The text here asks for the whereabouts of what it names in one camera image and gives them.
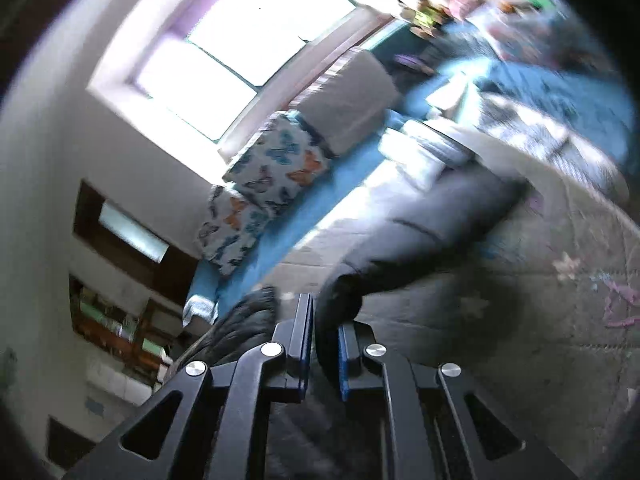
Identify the brown wooden door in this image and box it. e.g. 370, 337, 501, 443
72, 180, 201, 306

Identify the white green plush toy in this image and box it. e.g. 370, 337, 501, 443
407, 0, 446, 36

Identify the blue sofa bench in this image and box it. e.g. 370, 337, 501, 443
182, 20, 501, 331

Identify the white striped towel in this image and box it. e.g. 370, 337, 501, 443
182, 295, 218, 328

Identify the white folded cloth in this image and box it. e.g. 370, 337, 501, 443
377, 120, 476, 191

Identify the butterfly print cushion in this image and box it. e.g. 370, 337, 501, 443
197, 185, 271, 278
222, 112, 333, 216

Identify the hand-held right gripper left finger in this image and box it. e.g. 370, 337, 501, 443
62, 292, 316, 480

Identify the white cushion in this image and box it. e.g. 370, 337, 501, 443
297, 50, 401, 156

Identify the black puffer jacket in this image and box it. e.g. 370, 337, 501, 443
165, 162, 533, 480

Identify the white cabinet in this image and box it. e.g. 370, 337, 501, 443
85, 355, 156, 408

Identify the purple cloth item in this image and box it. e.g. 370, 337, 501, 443
392, 52, 436, 76

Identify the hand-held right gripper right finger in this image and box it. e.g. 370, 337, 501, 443
337, 321, 581, 480

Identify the wooden shelf with items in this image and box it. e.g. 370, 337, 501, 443
67, 275, 173, 381

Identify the green framed window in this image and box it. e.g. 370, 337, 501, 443
87, 0, 371, 143

